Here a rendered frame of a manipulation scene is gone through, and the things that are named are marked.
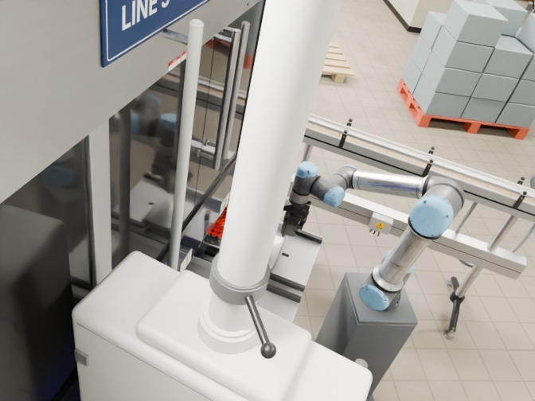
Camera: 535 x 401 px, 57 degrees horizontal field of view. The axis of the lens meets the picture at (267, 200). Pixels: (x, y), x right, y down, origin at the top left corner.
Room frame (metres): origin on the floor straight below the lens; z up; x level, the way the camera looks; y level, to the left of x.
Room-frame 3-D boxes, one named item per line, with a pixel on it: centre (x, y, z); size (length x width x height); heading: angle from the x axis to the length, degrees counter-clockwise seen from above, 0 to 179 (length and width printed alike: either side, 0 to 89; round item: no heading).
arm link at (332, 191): (1.42, -0.21, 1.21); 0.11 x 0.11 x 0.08; 62
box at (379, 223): (2.19, -0.66, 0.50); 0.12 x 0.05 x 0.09; 80
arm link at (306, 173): (1.45, -0.12, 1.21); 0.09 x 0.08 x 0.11; 62
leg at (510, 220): (2.15, -1.28, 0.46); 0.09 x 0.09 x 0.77; 80
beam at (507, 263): (2.25, -0.69, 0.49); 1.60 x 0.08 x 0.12; 80
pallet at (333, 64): (5.25, 0.12, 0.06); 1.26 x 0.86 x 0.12; 104
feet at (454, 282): (2.15, -1.28, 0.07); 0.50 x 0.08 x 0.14; 170
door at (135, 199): (0.90, 0.26, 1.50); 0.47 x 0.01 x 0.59; 170
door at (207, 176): (1.35, 0.18, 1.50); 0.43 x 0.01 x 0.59; 170
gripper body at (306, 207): (1.45, -0.12, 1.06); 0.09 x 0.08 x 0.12; 81
